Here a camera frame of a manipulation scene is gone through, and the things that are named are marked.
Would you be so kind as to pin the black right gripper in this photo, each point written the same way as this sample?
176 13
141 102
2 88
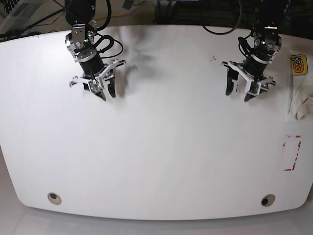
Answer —
91 63

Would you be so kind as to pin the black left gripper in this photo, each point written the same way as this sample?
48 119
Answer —
255 63

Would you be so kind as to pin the white printed T-shirt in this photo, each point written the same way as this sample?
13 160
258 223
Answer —
302 80

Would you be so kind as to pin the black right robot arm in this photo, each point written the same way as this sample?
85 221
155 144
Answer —
80 15

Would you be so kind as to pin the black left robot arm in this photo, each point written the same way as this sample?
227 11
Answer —
259 49

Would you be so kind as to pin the red tape rectangle marking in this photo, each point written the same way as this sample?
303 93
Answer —
290 151

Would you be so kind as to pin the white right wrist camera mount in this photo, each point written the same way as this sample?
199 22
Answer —
96 82

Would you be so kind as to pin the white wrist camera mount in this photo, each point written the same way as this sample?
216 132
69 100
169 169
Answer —
239 68
96 82

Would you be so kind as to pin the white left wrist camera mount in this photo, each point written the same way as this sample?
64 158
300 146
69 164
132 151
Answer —
239 68

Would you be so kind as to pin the right table cable grommet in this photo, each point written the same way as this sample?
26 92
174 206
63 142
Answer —
268 200

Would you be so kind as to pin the table cable grommet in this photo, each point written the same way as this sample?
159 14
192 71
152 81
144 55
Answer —
54 198
268 200

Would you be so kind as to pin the left table cable grommet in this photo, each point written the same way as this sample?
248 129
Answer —
54 198

